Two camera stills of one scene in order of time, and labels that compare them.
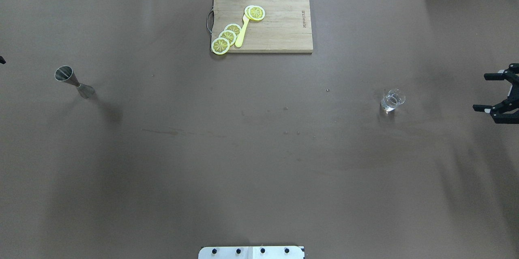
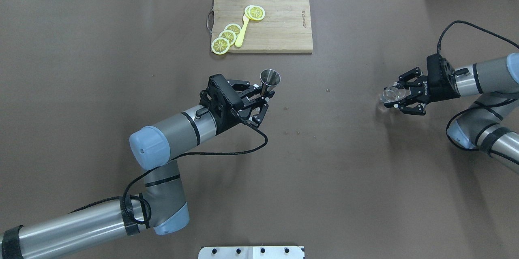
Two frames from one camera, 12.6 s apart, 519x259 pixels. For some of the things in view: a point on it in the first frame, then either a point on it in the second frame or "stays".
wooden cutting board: [286, 26] stays
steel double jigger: [65, 73] to [269, 78]
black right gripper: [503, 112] to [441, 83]
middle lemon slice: [229, 35] stays
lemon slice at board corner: [220, 46] stays
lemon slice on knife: [254, 12] stays
